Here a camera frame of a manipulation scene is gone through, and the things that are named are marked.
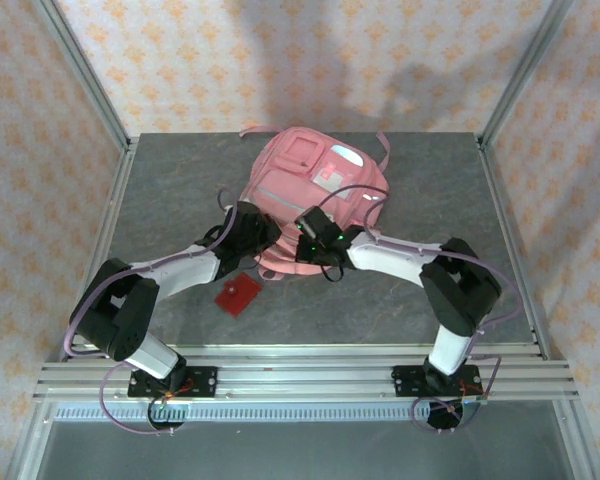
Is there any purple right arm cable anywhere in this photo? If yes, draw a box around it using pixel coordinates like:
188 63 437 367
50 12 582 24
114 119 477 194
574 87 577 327
312 184 524 434

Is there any grey slotted cable duct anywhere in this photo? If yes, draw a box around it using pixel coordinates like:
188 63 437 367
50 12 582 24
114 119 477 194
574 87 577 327
52 403 556 423

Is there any pink backpack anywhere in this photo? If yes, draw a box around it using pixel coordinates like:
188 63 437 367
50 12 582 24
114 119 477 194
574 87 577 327
239 124 392 280

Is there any red wallet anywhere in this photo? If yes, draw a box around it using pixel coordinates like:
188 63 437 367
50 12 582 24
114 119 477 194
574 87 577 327
214 272 265 319

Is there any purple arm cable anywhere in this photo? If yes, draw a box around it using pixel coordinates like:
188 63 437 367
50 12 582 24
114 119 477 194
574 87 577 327
312 184 524 434
61 187 241 437

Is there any small circuit board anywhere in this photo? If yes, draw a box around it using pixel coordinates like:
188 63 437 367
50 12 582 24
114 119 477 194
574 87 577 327
459 393 487 417

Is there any aluminium side rail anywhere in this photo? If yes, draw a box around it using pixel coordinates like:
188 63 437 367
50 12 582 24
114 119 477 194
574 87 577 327
477 138 550 361
58 139 140 362

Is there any grey lower panel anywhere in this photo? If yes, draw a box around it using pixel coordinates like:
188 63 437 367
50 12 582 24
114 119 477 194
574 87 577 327
34 422 569 480

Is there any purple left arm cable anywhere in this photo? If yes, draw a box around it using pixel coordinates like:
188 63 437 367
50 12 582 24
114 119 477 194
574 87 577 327
61 187 241 437

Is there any aluminium frame leg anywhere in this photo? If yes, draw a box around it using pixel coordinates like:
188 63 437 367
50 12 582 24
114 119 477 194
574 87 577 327
7 399 54 480
554 399 599 480

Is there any aluminium front rail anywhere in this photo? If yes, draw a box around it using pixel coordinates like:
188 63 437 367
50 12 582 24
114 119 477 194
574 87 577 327
33 343 580 402

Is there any aluminium frame post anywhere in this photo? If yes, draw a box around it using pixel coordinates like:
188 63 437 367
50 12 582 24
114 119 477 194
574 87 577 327
478 0 580 149
32 0 132 151

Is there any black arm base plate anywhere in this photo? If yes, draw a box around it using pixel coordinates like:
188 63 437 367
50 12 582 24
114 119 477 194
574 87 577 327
127 366 219 400
390 364 481 399

